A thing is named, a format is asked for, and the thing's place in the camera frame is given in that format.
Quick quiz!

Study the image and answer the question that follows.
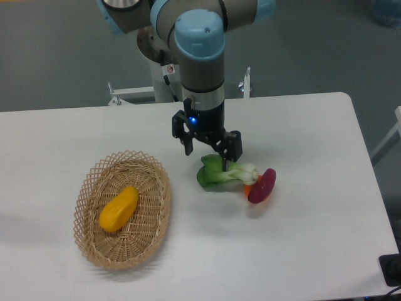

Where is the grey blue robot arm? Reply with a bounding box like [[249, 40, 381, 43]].
[[98, 1, 276, 171]]

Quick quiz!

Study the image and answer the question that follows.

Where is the yellow mango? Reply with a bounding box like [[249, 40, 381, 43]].
[[99, 186, 139, 232]]

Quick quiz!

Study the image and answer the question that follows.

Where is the black device at table edge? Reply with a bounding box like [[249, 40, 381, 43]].
[[378, 253, 400, 287]]

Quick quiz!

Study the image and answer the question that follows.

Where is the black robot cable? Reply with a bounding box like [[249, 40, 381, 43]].
[[159, 50, 181, 103]]

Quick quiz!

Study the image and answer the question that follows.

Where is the green bok choy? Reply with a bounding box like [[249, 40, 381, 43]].
[[197, 154, 259, 187]]

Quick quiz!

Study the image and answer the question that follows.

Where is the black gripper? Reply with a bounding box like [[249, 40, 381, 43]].
[[172, 98, 242, 172]]

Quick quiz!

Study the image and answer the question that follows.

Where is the orange carrot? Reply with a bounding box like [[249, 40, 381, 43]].
[[244, 175, 263, 199]]

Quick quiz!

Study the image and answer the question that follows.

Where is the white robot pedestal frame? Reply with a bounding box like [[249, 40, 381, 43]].
[[107, 26, 253, 107]]

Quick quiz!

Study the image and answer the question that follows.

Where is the white frame at right edge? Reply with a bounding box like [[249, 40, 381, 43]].
[[370, 106, 400, 166]]

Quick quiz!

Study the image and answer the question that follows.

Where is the blue object top right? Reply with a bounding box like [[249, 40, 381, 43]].
[[370, 0, 400, 29]]

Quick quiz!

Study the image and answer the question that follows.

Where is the woven wicker basket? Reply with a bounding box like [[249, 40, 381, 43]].
[[73, 150, 171, 270]]

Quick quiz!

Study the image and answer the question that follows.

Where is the purple sweet potato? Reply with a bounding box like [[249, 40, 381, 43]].
[[247, 169, 276, 204]]

